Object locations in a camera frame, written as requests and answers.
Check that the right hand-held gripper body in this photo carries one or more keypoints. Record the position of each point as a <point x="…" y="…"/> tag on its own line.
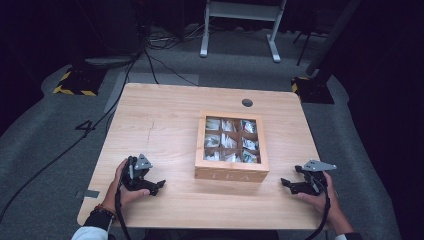
<point x="315" y="183"/>

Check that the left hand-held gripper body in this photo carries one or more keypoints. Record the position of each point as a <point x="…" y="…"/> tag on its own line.
<point x="140" y="175"/>

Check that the wooden compartment box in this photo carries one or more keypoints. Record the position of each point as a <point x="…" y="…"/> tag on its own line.
<point x="231" y="173"/>

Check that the person's right hand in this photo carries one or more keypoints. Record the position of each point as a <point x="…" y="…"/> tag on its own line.
<point x="328" y="203"/>

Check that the person's left hand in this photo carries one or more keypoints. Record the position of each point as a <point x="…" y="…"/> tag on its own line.
<point x="116" y="195"/>

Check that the grey tape strip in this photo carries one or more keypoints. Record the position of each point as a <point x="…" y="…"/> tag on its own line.
<point x="87" y="193"/>

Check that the group of tea packets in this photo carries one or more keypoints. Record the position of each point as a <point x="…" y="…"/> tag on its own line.
<point x="230" y="141"/>

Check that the black yellow striped stand base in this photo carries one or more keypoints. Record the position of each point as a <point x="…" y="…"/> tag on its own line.
<point x="80" y="81"/>
<point x="313" y="90"/>

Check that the grey flat stand foot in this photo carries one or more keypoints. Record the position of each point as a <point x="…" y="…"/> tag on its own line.
<point x="110" y="61"/>

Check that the black tripod legs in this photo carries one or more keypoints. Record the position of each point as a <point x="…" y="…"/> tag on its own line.
<point x="305" y="43"/>

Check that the black slanted pole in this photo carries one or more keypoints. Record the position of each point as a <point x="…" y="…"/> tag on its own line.
<point x="333" y="36"/>

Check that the white metal desk frame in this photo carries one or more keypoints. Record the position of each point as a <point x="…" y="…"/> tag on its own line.
<point x="243" y="11"/>

